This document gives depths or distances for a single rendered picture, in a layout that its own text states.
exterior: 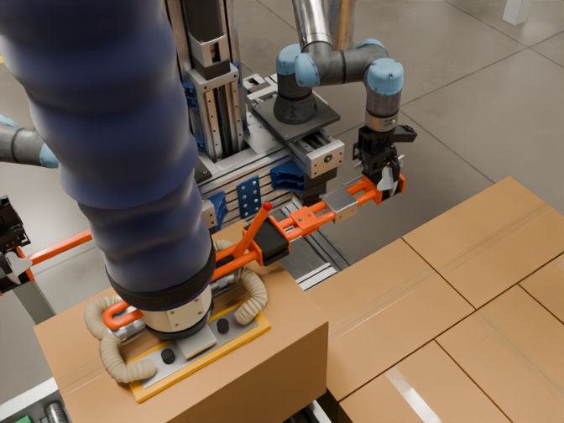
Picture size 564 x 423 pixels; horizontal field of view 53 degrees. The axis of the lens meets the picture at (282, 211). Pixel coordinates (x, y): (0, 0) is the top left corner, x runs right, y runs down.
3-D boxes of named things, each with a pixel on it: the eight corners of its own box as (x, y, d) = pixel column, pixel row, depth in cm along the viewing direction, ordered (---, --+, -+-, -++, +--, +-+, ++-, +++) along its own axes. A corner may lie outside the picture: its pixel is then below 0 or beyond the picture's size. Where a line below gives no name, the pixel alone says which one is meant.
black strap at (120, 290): (133, 328, 110) (127, 317, 107) (93, 249, 124) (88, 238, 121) (234, 275, 118) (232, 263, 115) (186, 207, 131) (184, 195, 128)
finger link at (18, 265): (41, 279, 131) (23, 248, 126) (15, 291, 129) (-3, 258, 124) (39, 274, 133) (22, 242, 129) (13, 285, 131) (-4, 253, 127)
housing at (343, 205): (335, 226, 142) (336, 213, 139) (320, 209, 146) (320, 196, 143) (357, 214, 144) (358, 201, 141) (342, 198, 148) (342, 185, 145)
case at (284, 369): (137, 521, 144) (91, 468, 115) (81, 397, 167) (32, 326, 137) (326, 392, 165) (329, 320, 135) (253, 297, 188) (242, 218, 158)
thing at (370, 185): (378, 206, 145) (380, 192, 142) (361, 189, 150) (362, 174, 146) (404, 192, 148) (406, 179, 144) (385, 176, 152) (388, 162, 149)
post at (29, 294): (98, 418, 232) (-2, 274, 158) (92, 404, 236) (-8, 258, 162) (114, 409, 234) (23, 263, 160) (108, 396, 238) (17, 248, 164)
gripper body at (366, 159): (351, 161, 142) (353, 122, 133) (378, 148, 144) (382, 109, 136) (370, 178, 137) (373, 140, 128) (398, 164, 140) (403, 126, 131)
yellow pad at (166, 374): (138, 404, 123) (133, 394, 120) (122, 368, 129) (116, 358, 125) (272, 329, 134) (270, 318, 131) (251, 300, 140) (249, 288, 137)
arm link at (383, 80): (399, 52, 124) (409, 74, 118) (394, 94, 132) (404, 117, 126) (363, 56, 124) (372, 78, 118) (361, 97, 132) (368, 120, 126)
